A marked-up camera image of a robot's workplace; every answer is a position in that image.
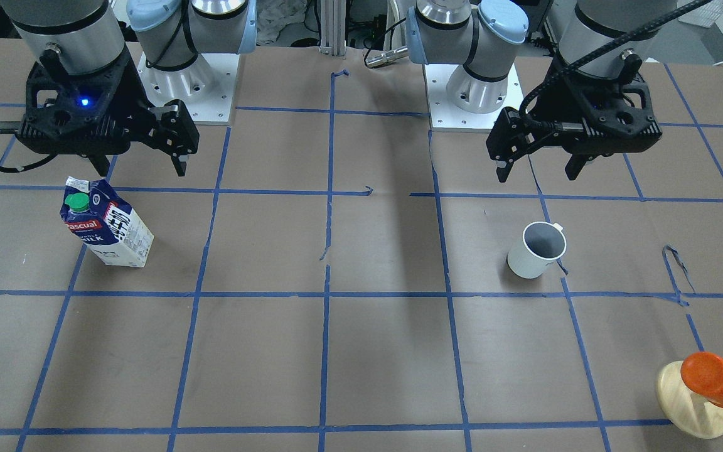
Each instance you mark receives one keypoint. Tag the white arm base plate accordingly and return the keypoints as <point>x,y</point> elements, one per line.
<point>207,87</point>
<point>474,116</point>

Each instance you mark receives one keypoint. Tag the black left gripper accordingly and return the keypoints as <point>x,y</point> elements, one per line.
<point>538,100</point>

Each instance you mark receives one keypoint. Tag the aluminium frame post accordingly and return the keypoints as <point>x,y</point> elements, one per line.
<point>332,22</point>

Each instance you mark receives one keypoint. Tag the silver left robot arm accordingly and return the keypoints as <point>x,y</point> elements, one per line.
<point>485,39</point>

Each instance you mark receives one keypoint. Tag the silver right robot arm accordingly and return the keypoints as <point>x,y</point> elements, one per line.
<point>172,35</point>

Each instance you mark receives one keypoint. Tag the orange mug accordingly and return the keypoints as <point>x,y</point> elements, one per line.
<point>702,372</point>

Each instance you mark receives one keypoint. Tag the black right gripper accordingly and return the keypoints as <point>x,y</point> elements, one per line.
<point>136,99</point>

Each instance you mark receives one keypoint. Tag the blue white milk carton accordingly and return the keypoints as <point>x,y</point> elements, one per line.
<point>106,223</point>

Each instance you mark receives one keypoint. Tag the white cup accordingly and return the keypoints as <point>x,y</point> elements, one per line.
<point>540,245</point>

